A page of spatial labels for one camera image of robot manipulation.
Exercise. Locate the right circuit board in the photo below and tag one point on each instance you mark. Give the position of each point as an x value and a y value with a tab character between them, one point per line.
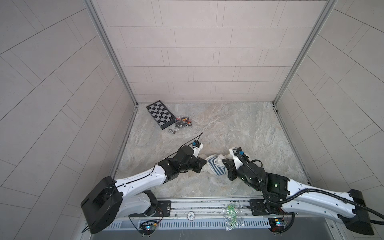
277	225

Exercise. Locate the bag of colourful small parts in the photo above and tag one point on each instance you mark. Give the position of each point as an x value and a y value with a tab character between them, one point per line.
183	122

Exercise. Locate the left aluminium corner post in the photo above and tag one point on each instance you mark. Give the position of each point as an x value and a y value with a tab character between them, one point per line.
90	7

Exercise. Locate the left green circuit board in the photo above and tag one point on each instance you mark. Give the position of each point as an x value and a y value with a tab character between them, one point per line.
148	227

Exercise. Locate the white fluffy teddy bear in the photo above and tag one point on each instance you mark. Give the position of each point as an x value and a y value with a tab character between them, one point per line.
220	165

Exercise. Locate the round silver rail knob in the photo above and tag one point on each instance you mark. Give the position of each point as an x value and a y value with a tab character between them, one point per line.
191	216

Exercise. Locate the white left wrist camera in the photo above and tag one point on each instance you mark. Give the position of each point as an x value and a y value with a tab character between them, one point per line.
197	147

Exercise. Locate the aluminium corner post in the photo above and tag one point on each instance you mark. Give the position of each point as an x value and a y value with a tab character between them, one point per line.
90	7
324	14

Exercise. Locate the clear bag of green parts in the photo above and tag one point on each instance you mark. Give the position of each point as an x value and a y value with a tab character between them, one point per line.
233	217

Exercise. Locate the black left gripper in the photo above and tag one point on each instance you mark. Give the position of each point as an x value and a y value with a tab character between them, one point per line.
198	165

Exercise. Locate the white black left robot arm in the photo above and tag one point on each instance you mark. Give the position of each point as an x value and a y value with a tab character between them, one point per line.
122	189

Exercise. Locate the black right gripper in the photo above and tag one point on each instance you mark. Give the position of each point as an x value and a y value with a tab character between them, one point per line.
231	169

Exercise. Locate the blue white striped knit sweater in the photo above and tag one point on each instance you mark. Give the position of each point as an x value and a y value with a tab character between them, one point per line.
216	165

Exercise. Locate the black white chessboard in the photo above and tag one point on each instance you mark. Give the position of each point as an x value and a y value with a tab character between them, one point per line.
161	114

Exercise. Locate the right aluminium corner post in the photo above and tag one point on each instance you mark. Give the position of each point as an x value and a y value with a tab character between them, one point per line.
324	14

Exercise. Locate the aluminium front mounting rail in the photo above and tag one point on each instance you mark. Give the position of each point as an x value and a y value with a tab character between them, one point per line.
146	205

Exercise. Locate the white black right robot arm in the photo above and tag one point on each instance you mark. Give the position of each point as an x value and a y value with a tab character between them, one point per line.
291	197

